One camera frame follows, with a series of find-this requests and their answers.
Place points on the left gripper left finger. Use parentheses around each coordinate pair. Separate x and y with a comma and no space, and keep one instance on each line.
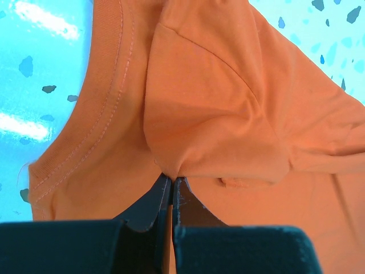
(144,242)

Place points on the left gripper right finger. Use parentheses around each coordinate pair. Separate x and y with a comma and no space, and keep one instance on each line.
(195,237)

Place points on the orange t-shirt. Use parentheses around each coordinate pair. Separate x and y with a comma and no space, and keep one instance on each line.
(210,91)

